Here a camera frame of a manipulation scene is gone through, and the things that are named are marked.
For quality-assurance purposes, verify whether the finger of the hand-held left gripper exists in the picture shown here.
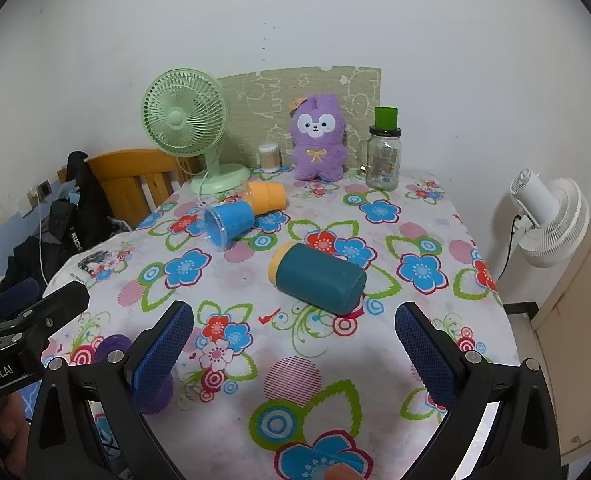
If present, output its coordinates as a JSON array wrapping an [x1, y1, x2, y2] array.
[[16, 281, 91, 343], [0, 278, 40, 322]]

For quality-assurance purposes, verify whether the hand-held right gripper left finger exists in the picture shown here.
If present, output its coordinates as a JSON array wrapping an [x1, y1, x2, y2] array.
[[26, 301, 195, 480]]

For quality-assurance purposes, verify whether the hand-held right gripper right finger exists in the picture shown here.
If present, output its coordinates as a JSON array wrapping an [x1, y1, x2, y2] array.
[[394, 302, 569, 480]]

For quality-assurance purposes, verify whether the teal cup with yellow lid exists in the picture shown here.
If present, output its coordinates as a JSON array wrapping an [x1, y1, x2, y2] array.
[[269, 242, 367, 317]]

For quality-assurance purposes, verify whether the purple plastic cup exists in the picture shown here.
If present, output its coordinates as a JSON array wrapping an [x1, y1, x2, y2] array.
[[93, 334, 175, 415]]

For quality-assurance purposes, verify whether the blue plastic cup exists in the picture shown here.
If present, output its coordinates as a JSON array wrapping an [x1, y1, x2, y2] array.
[[203, 200, 255, 252]]

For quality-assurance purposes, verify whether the orange plastic cup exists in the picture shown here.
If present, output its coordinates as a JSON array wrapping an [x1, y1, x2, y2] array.
[[244, 181, 287, 214]]

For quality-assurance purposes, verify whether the dark clothes pile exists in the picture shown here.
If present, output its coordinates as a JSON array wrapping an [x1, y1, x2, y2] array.
[[3, 237, 74, 293]]

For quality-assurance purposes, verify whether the black bag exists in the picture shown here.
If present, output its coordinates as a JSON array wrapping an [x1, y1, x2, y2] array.
[[50, 151, 115, 252]]

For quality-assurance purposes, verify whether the wooden chair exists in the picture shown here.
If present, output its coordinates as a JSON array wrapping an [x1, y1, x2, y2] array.
[[58, 148, 204, 228]]

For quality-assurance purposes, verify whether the white fan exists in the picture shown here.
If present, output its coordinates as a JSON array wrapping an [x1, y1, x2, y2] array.
[[509, 168, 590, 268]]

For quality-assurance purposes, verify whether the glass jar with green lid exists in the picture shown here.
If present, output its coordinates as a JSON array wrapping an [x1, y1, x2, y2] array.
[[358, 106, 403, 191]]

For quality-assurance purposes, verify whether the green desk fan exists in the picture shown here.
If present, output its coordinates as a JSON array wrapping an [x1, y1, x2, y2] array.
[[142, 69, 251, 194]]

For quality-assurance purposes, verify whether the cotton swab container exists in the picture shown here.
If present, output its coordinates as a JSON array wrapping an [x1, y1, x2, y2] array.
[[258, 143, 280, 173]]

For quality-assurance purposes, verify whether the purple plush toy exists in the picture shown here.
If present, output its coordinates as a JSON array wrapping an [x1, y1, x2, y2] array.
[[290, 94, 349, 182]]

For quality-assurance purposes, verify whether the white charging cable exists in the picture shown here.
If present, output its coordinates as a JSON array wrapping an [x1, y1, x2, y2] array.
[[34, 186, 49, 283]]

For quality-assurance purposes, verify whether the black fan cable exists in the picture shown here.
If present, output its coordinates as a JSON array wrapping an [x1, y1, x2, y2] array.
[[497, 214, 522, 281]]

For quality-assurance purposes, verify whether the patterned green wall board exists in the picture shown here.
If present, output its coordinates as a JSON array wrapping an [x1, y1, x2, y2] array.
[[218, 65, 382, 168]]

